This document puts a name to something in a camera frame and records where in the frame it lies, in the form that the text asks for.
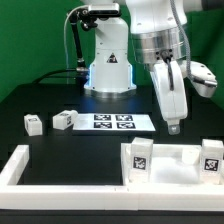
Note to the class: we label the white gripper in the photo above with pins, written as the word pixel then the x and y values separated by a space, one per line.
pixel 172 101

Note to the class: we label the white square table top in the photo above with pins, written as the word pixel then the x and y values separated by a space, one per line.
pixel 170 164

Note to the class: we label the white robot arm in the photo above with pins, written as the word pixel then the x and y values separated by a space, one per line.
pixel 160 43

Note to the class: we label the white marker sheet with tags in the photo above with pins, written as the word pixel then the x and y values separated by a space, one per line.
pixel 113 122

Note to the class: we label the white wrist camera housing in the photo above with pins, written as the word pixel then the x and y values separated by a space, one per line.
pixel 202 79

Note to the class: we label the black camera on stand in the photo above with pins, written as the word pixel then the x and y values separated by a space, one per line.
pixel 87 15

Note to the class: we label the white U-shaped fence frame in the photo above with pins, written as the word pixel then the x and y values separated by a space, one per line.
pixel 199 197

